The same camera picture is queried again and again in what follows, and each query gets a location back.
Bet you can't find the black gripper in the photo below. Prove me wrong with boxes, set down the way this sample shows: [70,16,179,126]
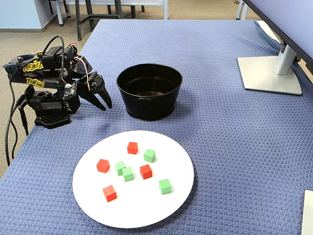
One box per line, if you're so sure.
[84,71,112,111]

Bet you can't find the green cube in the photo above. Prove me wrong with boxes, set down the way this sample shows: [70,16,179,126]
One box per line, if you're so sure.
[158,178,172,195]
[114,161,127,177]
[122,166,135,183]
[143,148,157,163]

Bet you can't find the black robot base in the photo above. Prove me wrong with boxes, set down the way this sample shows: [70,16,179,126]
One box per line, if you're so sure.
[23,84,81,130]

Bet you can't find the white round plate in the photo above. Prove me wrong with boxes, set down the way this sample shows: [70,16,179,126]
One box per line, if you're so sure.
[72,130,195,229]

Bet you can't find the black metal bucket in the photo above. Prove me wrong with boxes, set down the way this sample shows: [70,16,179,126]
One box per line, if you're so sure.
[116,63,183,122]

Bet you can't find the red cube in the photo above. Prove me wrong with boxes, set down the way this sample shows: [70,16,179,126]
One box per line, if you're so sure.
[96,159,110,173]
[139,164,153,180]
[102,185,117,203]
[127,141,139,155]

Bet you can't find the dark grey chair legs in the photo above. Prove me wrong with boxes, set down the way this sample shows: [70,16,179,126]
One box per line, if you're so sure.
[107,0,145,19]

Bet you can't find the light grey furniture leg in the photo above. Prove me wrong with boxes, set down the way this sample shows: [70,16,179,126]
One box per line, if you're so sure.
[55,0,65,27]

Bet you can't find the white table with leg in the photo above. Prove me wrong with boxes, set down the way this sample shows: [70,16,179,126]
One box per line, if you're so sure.
[66,0,169,20]

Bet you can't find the blue woven table cloth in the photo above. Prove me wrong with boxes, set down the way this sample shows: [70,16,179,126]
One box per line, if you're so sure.
[0,19,313,235]

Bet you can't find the light grey table legs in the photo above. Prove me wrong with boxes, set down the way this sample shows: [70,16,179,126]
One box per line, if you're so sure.
[236,0,249,21]

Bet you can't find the silver monitor stand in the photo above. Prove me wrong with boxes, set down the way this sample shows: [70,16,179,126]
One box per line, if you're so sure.
[237,36,304,96]

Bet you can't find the computer monitor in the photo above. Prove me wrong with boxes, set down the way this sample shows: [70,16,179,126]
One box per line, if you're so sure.
[243,0,313,62]

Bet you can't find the white flat board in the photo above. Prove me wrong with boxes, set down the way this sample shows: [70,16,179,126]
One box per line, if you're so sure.
[301,189,313,235]

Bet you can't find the small camera circuit board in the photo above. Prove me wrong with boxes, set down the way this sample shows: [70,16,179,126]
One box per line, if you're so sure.
[63,82,78,100]

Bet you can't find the black camera cable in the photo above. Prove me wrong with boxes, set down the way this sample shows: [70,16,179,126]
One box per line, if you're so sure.
[42,35,67,85]

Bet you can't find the dark grey table frame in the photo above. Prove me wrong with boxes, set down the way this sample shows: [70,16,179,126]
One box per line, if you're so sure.
[74,0,123,42]

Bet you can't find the thin black cable with plug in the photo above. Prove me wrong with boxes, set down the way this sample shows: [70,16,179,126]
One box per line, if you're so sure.
[11,101,30,160]

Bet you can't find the thick black cable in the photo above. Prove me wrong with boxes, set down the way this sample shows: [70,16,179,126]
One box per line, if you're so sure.
[4,94,26,167]

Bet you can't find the black chair frame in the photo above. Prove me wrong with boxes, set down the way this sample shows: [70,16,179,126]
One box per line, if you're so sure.
[47,0,72,19]

